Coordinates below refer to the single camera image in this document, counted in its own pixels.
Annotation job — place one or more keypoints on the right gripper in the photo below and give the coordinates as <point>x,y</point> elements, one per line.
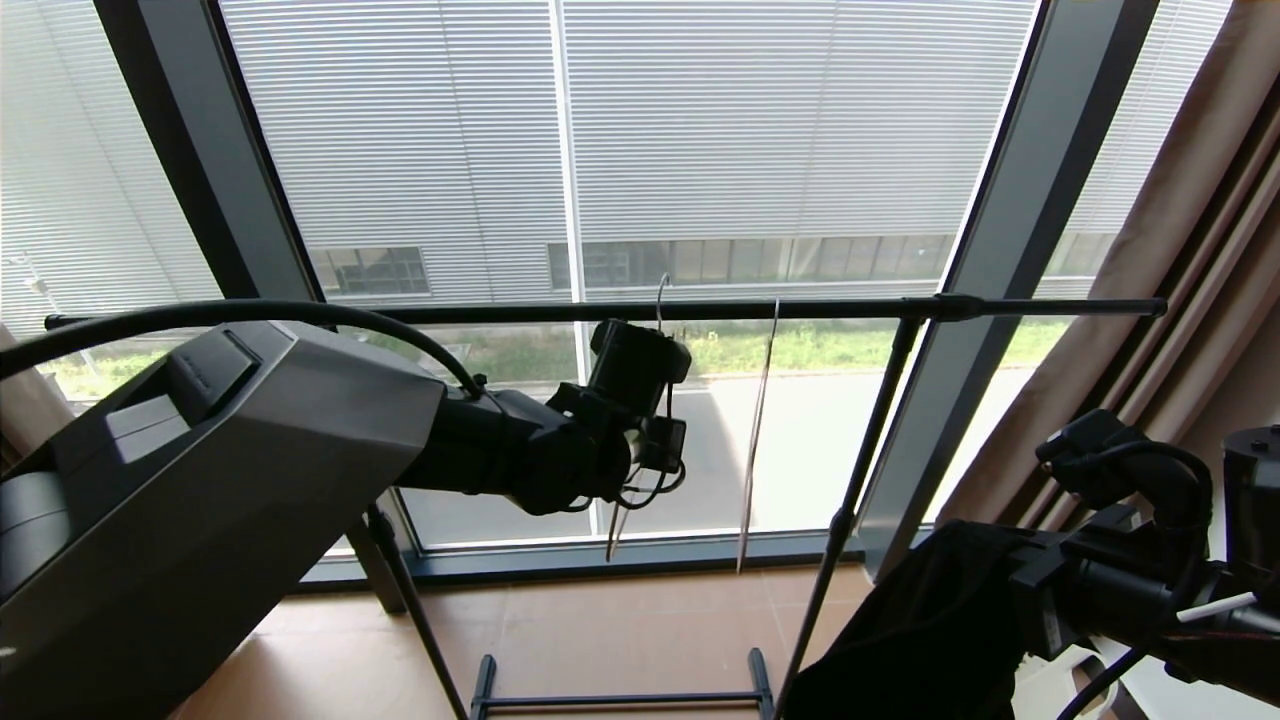
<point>1100,590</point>

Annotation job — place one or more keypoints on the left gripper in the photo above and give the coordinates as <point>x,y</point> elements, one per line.
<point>662,443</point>

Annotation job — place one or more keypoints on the pink clothes hanger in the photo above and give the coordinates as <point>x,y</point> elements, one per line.
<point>658,305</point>
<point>758,440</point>

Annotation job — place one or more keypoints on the black garment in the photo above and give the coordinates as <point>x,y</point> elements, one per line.
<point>900,630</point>

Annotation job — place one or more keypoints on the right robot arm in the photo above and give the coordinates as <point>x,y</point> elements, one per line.
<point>1255,500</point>

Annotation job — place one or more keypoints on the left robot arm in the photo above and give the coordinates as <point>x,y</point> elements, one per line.
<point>200,500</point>

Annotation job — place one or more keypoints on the white laundry basket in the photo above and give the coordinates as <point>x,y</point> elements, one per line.
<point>1040,695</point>

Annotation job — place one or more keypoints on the black clothes rack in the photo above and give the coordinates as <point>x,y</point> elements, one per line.
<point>850,308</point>

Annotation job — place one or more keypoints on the window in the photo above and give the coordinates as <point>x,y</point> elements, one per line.
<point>1025,200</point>

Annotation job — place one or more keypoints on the brown curtain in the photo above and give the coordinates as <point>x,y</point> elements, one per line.
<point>1180,200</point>
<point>20,410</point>

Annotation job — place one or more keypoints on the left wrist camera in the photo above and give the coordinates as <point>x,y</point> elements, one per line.
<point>640,365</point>

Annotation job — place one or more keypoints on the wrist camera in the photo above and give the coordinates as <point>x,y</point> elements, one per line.
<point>640,365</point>
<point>1090,455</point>

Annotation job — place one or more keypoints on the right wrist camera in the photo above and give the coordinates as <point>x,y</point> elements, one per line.
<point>1090,455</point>

